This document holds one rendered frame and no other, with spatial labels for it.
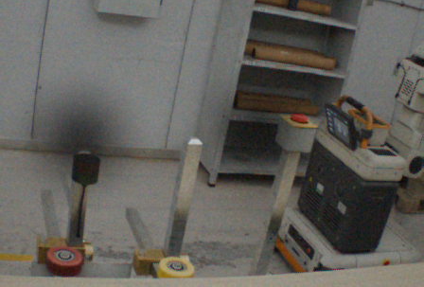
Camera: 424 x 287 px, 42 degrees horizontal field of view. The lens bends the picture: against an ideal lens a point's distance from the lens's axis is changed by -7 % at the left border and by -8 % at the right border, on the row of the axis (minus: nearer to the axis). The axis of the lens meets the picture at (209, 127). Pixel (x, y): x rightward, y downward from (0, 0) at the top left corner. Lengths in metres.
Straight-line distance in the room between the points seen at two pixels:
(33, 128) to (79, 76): 0.49
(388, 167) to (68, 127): 2.26
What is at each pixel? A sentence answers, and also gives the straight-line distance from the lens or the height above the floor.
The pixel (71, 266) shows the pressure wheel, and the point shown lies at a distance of 1.26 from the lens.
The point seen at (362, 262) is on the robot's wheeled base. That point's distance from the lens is 2.99.
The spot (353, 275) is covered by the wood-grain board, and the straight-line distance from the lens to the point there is 1.48.
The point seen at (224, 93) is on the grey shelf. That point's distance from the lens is 3.89.
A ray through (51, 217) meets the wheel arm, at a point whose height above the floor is 0.86.
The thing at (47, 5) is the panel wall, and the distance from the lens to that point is 3.91.
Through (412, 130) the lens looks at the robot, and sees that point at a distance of 3.10.
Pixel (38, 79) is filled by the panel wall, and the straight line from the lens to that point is 3.98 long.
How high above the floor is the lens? 1.60
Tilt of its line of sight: 18 degrees down
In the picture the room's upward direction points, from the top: 12 degrees clockwise
